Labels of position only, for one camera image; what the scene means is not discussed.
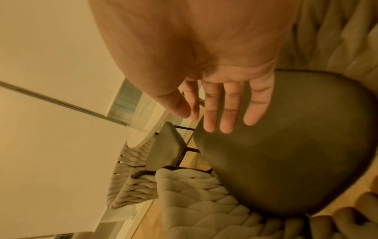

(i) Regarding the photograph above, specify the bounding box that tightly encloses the person's right hand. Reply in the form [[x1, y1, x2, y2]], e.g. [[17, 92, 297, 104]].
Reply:
[[88, 0, 304, 134]]

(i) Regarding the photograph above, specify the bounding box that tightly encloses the round white table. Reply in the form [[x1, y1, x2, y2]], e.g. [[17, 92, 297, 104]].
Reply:
[[126, 92, 206, 149]]

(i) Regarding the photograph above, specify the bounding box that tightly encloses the grey seat woven back chair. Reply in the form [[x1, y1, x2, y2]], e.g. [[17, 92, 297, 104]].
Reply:
[[155, 0, 378, 239], [107, 121, 191, 211]]

